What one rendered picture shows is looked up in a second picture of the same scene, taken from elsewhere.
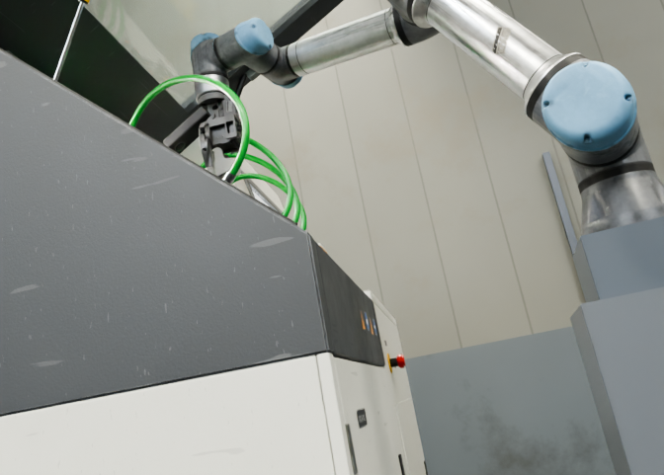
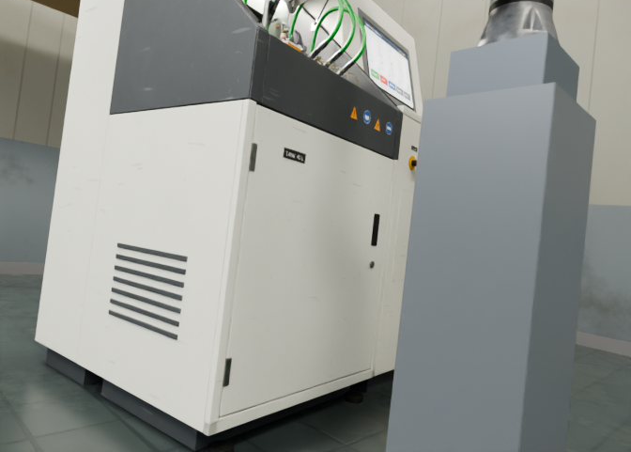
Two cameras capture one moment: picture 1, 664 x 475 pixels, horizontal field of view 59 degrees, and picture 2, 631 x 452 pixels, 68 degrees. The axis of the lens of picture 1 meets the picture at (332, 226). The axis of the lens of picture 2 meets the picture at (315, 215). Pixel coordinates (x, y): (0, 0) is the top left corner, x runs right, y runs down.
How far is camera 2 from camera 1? 64 cm
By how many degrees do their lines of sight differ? 32
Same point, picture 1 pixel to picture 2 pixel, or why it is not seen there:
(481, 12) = not seen: outside the picture
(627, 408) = (423, 174)
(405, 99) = not seen: outside the picture
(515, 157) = not seen: outside the picture
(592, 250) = (454, 63)
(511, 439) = (596, 288)
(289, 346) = (234, 92)
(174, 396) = (186, 113)
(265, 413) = (216, 127)
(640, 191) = (512, 18)
